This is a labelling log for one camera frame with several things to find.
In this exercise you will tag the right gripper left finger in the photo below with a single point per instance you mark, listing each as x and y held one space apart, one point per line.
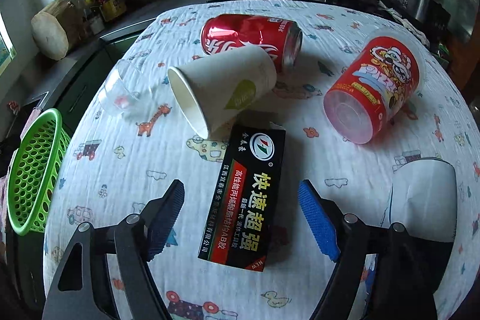
81 287

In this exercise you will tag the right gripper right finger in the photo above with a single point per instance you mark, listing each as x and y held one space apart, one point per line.
400 288

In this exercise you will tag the blue silver can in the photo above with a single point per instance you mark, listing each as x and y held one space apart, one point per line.
423 198

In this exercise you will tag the black glue box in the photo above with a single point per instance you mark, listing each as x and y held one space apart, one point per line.
239 223

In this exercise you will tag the red snack cup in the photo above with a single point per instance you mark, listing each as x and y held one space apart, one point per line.
378 83

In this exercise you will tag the clear plastic cup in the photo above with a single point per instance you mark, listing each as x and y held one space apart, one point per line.
126 90

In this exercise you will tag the white paper cup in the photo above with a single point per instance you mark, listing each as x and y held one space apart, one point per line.
212 90

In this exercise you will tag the red cola can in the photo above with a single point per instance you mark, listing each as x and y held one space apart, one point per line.
280 38

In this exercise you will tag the green plastic basket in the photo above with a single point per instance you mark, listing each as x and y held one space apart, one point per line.
34 173

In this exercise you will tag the green cabinet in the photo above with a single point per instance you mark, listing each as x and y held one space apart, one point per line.
75 99

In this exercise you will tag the round wooden chopping block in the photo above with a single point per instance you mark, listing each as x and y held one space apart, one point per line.
56 29

